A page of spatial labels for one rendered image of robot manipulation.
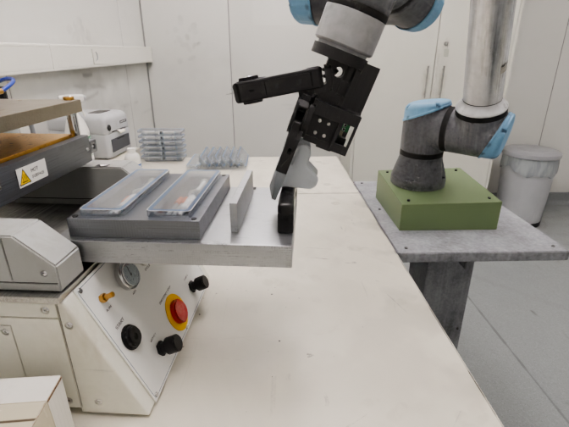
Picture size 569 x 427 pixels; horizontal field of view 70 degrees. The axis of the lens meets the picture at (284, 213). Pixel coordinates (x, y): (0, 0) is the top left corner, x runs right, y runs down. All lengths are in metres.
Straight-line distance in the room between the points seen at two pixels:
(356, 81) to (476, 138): 0.60
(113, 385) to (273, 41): 2.76
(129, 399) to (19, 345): 0.15
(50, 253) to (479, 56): 0.88
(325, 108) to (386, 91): 2.29
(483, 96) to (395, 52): 1.78
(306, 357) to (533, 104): 3.25
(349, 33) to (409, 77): 2.33
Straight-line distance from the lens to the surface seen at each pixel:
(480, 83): 1.04
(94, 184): 0.78
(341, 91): 0.53
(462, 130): 1.09
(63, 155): 0.70
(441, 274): 1.30
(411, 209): 1.08
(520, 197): 3.29
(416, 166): 1.15
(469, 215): 1.15
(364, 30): 0.51
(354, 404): 0.60
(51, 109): 0.71
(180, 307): 0.70
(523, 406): 1.82
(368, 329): 0.72
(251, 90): 0.53
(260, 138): 3.17
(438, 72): 2.89
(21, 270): 0.54
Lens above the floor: 1.18
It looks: 22 degrees down
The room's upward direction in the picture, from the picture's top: straight up
